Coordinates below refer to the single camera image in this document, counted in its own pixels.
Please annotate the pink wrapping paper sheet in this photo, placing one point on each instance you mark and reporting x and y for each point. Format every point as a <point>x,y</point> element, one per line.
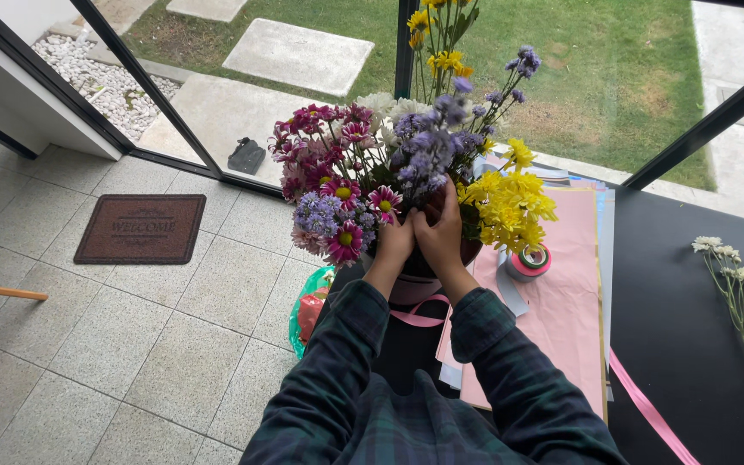
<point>559,323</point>

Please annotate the tall yellow flower stems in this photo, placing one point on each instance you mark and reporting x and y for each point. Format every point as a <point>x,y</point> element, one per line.
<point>444,59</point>

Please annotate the person's left hand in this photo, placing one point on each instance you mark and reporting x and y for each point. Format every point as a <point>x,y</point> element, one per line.
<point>394,248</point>

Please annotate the bunch of purple filler flowers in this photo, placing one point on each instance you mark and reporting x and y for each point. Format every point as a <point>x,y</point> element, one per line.
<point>436,135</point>

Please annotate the bunch of yellow chrysanthemums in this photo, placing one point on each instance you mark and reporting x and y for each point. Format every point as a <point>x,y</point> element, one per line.
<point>507,203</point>

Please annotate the brown doormat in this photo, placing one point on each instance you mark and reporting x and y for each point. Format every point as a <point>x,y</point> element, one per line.
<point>141,229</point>

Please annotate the bunch of white chrysanthemums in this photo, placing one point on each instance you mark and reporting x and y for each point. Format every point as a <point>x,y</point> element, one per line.
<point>378,103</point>

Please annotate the stack of pastel wrapping papers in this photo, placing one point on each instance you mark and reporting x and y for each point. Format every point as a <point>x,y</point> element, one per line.
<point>606,239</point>

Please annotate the bed of white pebbles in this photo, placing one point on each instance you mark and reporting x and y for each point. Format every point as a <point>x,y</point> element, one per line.
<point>97,84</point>

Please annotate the pink flower bucket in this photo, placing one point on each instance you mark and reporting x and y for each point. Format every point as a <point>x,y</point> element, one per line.
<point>412,292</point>

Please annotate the wooden chair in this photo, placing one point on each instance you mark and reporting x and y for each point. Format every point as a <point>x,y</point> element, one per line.
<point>4,291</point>

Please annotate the person's right hand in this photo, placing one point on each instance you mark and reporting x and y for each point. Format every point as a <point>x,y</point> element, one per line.
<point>442,242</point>

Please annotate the person's left fingers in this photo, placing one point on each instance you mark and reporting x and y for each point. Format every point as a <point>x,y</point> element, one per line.
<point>398,221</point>

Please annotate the person's right fingers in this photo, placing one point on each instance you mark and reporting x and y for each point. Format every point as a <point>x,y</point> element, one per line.
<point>444,206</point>

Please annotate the person's plaid shirt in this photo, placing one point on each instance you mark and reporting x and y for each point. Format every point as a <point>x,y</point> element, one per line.
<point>411,426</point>

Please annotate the pink ribbon roll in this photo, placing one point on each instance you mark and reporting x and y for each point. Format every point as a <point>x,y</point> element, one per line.
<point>530,272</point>

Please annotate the grey ribbon roll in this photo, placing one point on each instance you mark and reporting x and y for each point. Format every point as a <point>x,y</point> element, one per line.
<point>515,274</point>

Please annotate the pink satin ribbon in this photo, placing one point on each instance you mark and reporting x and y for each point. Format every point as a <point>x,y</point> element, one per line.
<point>420,318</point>
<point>653,413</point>

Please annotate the green plastic bag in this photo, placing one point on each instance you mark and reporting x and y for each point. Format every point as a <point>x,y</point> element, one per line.
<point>296,323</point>

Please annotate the bunch of magenta chrysanthemums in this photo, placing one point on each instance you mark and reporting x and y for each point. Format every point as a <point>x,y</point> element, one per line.
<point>333,155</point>

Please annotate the green ribbon roll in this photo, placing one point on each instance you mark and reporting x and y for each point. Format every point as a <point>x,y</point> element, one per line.
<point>535,256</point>

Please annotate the black shoe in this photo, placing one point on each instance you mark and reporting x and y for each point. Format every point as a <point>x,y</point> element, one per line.
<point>247,157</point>

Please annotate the bunch of lilac chrysanthemums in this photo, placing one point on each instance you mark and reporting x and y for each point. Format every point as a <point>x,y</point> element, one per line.
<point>320,216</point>

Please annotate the concrete stepping stone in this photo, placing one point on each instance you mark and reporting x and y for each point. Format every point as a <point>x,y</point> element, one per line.
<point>207,8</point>
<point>298,57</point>
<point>223,116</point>

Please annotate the red packet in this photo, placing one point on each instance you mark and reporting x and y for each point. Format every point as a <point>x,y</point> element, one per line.
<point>310,313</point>

